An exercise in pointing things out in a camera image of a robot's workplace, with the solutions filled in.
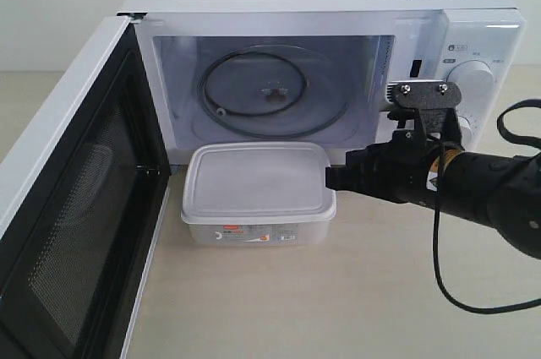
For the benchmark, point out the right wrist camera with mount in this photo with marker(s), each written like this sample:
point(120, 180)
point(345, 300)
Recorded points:
point(430, 104)

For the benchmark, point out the white microwave door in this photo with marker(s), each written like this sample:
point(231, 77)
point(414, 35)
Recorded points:
point(83, 192)

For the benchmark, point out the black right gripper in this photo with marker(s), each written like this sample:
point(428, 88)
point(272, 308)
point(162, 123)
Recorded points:
point(406, 166)

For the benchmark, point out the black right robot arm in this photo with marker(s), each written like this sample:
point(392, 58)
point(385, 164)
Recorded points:
point(499, 192)

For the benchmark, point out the white Midea microwave oven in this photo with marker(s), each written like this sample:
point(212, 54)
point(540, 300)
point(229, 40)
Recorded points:
point(392, 40)

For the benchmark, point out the white upper power knob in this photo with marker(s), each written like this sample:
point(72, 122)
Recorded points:
point(472, 77)

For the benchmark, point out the translucent plastic food container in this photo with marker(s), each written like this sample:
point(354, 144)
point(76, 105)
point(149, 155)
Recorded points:
point(258, 193)

